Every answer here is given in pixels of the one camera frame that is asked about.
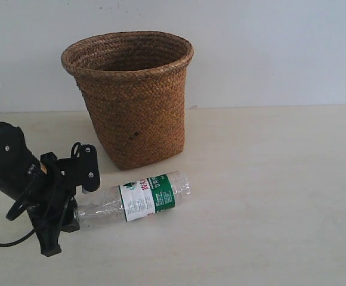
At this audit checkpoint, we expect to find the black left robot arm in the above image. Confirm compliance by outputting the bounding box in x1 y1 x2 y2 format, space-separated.
0 122 79 257

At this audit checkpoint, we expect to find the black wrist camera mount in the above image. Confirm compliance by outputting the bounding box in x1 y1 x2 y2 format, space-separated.
57 142 100 194

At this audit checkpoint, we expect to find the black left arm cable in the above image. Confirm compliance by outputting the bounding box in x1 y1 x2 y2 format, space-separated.
0 72 33 247

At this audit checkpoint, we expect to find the brown woven wicker basket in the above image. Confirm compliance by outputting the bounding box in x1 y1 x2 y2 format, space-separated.
61 31 194 170

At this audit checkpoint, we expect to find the clear plastic water bottle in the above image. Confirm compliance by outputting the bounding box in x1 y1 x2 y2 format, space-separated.
75 171 192 227

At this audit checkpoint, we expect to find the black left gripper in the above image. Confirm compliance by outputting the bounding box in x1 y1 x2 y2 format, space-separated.
26 152 80 256

